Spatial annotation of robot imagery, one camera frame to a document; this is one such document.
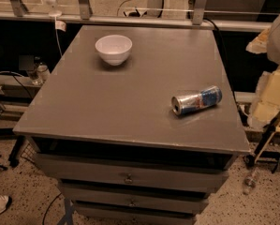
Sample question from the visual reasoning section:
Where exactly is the white ceramic bowl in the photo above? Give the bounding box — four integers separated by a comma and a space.
96, 35, 133, 66

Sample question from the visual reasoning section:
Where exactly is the bottom grey drawer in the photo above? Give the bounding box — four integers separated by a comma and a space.
74, 203, 196, 225

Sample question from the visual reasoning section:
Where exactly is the black cable right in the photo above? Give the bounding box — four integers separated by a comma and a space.
202, 17, 239, 105

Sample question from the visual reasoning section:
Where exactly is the clear glass jar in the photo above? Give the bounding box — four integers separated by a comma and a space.
34, 56, 50, 82

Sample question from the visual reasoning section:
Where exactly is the black yellow stand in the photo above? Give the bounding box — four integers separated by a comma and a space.
243, 112, 280, 173

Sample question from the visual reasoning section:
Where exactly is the silver blue redbull can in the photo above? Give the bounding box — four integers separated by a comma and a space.
171, 85, 222, 115

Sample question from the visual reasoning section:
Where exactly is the grey drawer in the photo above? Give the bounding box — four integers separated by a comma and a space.
35, 154, 228, 193
74, 203, 196, 225
58, 182, 208, 214

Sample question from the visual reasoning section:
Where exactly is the metal window rail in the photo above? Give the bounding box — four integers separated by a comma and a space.
0, 11, 272, 33

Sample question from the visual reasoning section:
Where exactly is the top grey drawer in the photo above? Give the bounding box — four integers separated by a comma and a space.
35, 154, 228, 193

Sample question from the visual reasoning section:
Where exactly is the clear plastic bottle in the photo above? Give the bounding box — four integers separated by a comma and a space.
243, 169, 258, 195

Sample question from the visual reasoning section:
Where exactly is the grey drawer cabinet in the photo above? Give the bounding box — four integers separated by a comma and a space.
12, 24, 252, 225

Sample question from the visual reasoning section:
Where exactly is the middle grey drawer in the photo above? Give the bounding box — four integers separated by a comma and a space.
58, 182, 208, 214

